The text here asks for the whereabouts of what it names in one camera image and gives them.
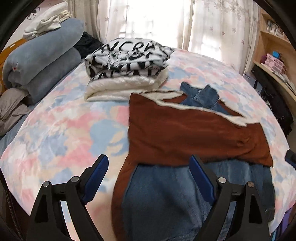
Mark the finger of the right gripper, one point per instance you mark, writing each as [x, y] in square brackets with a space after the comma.
[290, 157]

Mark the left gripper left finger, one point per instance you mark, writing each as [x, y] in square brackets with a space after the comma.
[47, 221]

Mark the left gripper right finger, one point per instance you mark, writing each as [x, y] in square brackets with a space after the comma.
[249, 221]

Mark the denim and rust jacket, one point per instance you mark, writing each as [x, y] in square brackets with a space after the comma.
[155, 196]

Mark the white clothes on blanket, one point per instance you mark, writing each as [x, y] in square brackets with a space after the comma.
[49, 20]

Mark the black white patterned hanging cloth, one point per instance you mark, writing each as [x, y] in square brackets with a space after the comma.
[273, 98]

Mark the pink storage boxes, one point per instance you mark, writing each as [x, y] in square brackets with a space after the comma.
[273, 63]

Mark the pastel patchwork bed cover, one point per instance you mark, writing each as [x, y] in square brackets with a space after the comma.
[64, 135]

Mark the wooden bookshelf desk unit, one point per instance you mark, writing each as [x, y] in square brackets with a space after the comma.
[266, 44]

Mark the grey pillow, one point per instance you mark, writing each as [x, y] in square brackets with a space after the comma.
[12, 108]

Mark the books on shelf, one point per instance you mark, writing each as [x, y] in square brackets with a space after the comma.
[274, 29]

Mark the sheer floral curtain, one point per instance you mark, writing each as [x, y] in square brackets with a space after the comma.
[225, 30]

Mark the white folded puffer coat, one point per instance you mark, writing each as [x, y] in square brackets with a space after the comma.
[120, 88]

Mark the blue folded blanket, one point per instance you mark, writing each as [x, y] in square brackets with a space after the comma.
[39, 64]

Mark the black garment beside blanket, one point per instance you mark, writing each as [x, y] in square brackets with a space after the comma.
[87, 45]

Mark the black white lettered folded garment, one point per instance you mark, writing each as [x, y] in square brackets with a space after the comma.
[128, 57]

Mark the cartoon face wall sticker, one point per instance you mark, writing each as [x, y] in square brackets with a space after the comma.
[33, 14]

